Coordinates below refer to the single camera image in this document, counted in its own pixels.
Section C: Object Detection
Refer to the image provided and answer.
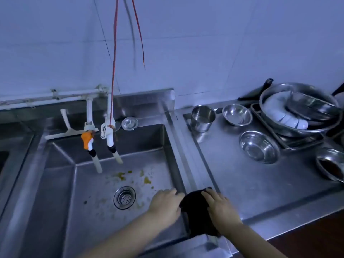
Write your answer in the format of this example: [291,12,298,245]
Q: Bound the stack of white dishes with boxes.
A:
[262,91,309,130]

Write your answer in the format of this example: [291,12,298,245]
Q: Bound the dark cleaning cloth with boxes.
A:
[178,188,221,238]

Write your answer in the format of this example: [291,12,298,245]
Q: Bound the black utensil handle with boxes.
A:
[237,78,274,101]
[331,82,344,97]

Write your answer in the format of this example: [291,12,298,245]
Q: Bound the steel cup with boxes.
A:
[190,105,216,133]

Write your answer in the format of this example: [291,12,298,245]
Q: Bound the medium steel bowl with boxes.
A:
[239,130,281,164]

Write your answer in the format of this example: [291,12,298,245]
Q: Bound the steel bowl with dark sauce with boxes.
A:
[315,147,344,183]

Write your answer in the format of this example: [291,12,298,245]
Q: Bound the person's left forearm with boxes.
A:
[78,211,172,258]

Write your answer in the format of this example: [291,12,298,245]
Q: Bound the rectangular metal tray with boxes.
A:
[250,102,326,151]

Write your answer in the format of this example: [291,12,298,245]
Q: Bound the large steel basin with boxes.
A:
[259,82,344,138]

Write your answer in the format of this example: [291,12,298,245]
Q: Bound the shiny steel mixing bowl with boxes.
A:
[285,91,342,122]

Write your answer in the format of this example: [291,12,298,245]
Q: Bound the person's right forearm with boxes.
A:
[224,223,288,258]

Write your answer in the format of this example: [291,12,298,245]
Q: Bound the person's left hand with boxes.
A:
[147,188,186,230]

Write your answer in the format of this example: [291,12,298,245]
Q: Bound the round metal drain strainer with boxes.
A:
[113,186,137,210]

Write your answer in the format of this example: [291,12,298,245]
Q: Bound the white plastic faucet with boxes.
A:
[100,116,116,148]

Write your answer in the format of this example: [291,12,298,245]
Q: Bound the long red string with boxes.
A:
[109,0,120,129]

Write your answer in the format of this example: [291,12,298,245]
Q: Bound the round steel drain lid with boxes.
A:
[121,116,139,132]

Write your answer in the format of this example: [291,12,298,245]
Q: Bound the white plastic squeegee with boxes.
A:
[44,109,99,140]

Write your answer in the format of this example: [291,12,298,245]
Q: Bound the white wall water pipe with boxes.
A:
[0,84,115,126]

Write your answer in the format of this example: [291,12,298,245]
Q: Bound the small steel bowl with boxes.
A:
[222,104,253,127]

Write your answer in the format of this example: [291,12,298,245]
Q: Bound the person's right hand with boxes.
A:
[201,187,244,237]

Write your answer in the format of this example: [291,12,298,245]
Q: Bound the stainless steel sink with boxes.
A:
[0,133,34,221]
[5,123,193,258]

